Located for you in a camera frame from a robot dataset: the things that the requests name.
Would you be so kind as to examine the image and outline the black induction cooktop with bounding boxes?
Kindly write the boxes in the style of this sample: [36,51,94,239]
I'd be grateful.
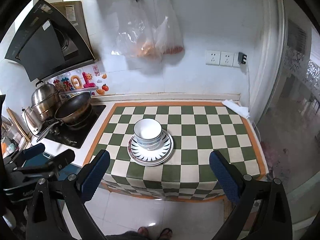
[45,105,106,148]

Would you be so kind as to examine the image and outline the white wall socket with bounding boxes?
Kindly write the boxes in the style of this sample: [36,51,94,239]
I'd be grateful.
[220,51,234,67]
[205,50,221,66]

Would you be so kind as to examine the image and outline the stainless steel pot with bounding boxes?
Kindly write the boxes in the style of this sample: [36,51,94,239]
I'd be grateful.
[31,80,61,121]

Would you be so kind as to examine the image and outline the white wall socket right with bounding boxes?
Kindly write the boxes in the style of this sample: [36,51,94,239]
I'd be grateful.
[220,51,234,67]

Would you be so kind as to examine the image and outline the black range hood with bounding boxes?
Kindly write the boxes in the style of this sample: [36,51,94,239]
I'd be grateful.
[5,0,95,81]

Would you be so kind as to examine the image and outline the green white checkered table mat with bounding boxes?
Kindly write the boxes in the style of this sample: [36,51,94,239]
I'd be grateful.
[85,101,268,201]

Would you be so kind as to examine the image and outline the clear plastic bag right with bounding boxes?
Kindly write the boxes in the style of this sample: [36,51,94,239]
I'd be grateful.
[154,0,184,57]

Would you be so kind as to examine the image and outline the colourful wall sticker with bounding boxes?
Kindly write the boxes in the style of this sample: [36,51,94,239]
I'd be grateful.
[46,62,110,100]

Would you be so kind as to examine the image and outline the black power adapter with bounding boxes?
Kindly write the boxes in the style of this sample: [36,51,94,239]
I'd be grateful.
[238,52,247,65]

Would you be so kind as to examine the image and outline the white bowl blue dots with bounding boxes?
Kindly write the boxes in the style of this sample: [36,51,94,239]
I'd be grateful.
[136,138,161,151]

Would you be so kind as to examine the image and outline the clear plastic bag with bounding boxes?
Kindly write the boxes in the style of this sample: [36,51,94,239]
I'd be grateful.
[154,0,184,57]
[111,0,161,60]

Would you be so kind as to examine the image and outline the white plate red rim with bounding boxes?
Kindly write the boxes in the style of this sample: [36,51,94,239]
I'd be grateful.
[126,132,175,167]

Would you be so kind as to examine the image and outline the black frying pan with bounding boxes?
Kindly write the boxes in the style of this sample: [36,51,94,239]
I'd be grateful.
[36,92,91,142]

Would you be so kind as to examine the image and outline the clear plastic bag left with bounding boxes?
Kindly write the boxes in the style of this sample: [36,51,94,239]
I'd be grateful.
[111,0,161,60]

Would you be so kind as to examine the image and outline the white wall socket left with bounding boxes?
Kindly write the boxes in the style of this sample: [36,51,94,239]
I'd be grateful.
[205,50,221,66]

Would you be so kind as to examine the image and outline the white bowl black rim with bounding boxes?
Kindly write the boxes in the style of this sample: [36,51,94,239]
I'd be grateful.
[133,119,162,144]

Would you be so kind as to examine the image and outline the white folded cloth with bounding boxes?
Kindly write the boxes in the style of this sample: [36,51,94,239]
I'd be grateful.
[222,100,249,119]

